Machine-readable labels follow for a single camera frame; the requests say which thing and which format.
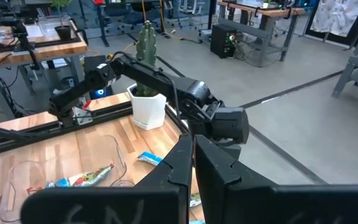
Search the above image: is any small potted plant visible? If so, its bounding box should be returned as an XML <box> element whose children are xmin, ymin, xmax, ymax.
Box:
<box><xmin>50</xmin><ymin>0</ymin><xmax>73</xmax><ymax>42</ymax></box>

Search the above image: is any grey-legged wooden workbench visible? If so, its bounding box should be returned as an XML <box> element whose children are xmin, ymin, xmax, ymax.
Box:
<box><xmin>331</xmin><ymin>24</ymin><xmax>358</xmax><ymax>100</ymax></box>
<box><xmin>216</xmin><ymin>0</ymin><xmax>306</xmax><ymax>68</ymax></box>

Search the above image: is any green cactus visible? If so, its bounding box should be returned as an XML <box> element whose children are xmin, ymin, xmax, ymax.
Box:
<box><xmin>134</xmin><ymin>20</ymin><xmax>160</xmax><ymax>98</ymax></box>

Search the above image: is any computer tower with green light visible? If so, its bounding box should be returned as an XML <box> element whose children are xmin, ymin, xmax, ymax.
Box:
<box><xmin>209</xmin><ymin>24</ymin><xmax>239</xmax><ymax>60</ymax></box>

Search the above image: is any clear plastic bin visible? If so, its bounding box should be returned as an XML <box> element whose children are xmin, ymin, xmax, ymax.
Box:
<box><xmin>0</xmin><ymin>134</ymin><xmax>136</xmax><ymax>223</ymax></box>

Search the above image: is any white patterned cloth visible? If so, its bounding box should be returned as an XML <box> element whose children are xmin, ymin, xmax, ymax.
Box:
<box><xmin>308</xmin><ymin>0</ymin><xmax>358</xmax><ymax>38</ymax></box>

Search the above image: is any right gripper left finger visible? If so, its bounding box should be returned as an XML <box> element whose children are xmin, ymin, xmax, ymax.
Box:
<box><xmin>19</xmin><ymin>134</ymin><xmax>194</xmax><ymax>224</ymax></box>

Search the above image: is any white hexagonal plant pot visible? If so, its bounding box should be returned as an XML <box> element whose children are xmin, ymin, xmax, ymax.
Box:
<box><xmin>126</xmin><ymin>83</ymin><xmax>168</xmax><ymax>131</ymax></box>

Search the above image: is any wooden workbench with black frame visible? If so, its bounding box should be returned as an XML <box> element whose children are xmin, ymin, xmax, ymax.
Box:
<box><xmin>0</xmin><ymin>19</ymin><xmax>89</xmax><ymax>70</ymax></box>

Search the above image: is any blue red granola bar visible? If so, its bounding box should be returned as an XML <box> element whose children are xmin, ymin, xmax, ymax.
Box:
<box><xmin>25</xmin><ymin>185</ymin><xmax>48</xmax><ymax>196</ymax></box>
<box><xmin>44</xmin><ymin>164</ymin><xmax>115</xmax><ymax>189</ymax></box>

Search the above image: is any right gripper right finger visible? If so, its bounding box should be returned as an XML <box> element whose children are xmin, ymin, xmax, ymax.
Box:
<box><xmin>194</xmin><ymin>134</ymin><xmax>358</xmax><ymax>224</ymax></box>

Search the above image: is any light blue granola bar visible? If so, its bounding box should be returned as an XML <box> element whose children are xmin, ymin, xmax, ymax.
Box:
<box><xmin>136</xmin><ymin>151</ymin><xmax>164</xmax><ymax>167</ymax></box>

